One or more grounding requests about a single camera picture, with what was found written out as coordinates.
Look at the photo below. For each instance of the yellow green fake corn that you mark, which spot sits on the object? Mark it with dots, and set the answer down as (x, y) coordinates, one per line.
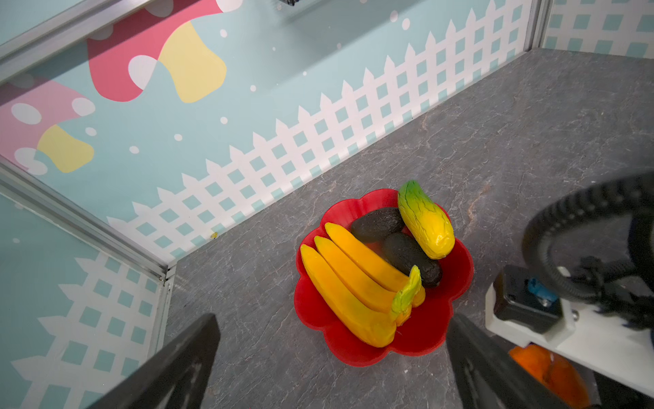
(427, 222)

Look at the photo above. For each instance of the dark fake avocado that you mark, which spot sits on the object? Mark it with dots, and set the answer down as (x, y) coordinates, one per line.
(377, 225)
(403, 253)

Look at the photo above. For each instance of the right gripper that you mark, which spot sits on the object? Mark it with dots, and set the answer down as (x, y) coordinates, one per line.
(487, 377)

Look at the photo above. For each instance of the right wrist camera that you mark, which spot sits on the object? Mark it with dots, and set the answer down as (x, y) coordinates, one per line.
(515, 314)

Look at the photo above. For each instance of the red flower-shaped fruit bowl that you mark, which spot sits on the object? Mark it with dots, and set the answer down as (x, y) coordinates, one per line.
(422, 334)

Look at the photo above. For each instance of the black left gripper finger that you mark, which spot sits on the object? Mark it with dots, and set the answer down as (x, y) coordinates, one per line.
(176, 377)

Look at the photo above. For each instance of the orange fake tangerine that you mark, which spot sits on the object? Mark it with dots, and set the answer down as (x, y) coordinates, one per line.
(554, 372)

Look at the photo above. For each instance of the yellow fake banana bunch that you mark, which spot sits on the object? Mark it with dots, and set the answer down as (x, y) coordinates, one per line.
(366, 293)

